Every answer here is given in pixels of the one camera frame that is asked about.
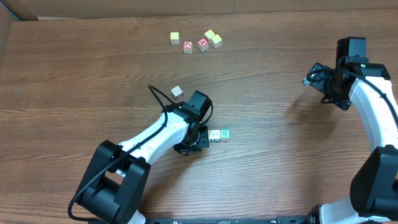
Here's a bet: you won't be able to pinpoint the tan wooden block blue side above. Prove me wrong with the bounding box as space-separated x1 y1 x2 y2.
208 129 221 142

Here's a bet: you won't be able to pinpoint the green wooden block letter B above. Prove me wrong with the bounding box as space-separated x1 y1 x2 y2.
220 129 231 141

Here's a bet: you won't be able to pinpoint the white wooden block red drawing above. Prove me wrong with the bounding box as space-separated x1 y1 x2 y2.
171 86 183 100

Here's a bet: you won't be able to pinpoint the red wooden block letter O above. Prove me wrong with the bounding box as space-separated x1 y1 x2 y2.
183 41 193 54

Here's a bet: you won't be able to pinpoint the red wooden block letter E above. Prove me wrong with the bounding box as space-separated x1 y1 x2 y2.
197 38 209 52

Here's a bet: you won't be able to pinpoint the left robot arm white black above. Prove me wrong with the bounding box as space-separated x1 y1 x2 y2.
68 91 213 224

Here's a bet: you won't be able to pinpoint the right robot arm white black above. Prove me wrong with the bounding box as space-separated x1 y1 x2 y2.
302 37 397 223

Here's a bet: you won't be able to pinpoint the yellow wooden block far right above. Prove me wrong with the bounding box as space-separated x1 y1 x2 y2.
211 34 223 49

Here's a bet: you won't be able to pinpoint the yellow wooden block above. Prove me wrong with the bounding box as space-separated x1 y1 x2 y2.
170 32 180 45
204 29 215 43
211 34 223 49

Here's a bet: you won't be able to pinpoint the yellow wooden block far left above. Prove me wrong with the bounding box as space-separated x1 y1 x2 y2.
170 32 180 45

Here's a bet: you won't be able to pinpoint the yellow wooden block upper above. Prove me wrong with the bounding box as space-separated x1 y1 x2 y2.
204 29 215 43

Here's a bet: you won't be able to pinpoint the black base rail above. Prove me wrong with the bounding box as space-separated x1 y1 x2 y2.
145 215 311 224

